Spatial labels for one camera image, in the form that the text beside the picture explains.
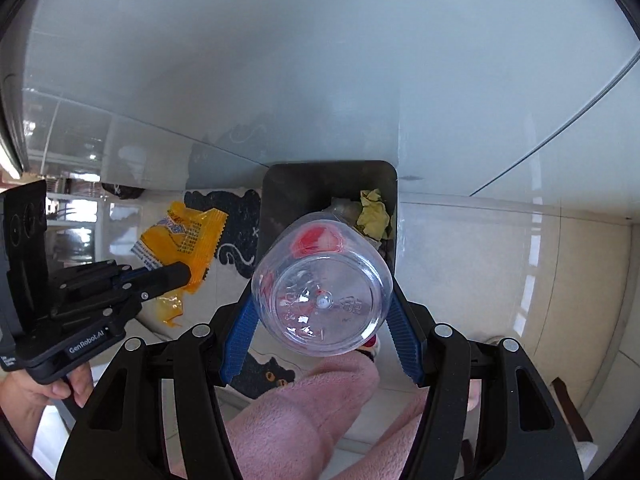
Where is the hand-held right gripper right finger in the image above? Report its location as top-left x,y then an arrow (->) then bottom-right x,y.
382,280 -> 586,480

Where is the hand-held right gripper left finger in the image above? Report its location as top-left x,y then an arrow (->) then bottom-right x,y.
55,287 -> 266,480

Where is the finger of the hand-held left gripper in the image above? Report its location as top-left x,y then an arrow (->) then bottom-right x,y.
56,260 -> 152,302
50,264 -> 194,319

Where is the orange snack packet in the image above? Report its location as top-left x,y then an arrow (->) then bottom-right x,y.
131,201 -> 229,327

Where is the clear plastic bottle red cap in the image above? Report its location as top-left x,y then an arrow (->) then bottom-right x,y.
251,210 -> 394,357

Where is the small yellow wrapper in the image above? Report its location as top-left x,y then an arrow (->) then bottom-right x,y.
356,188 -> 392,239

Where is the black trash bin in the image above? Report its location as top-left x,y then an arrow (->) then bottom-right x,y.
255,161 -> 399,281

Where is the person's left hand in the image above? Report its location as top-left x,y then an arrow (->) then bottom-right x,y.
0,361 -> 96,431

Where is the small black floor object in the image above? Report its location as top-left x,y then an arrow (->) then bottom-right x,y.
101,182 -> 147,201

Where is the black cat floor mat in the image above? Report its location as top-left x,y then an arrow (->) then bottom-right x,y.
182,189 -> 311,401

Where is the person's right leg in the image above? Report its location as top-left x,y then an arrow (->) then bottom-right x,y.
345,379 -> 483,480

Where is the brown wooden furniture leg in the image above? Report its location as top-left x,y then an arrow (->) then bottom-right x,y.
550,377 -> 594,443

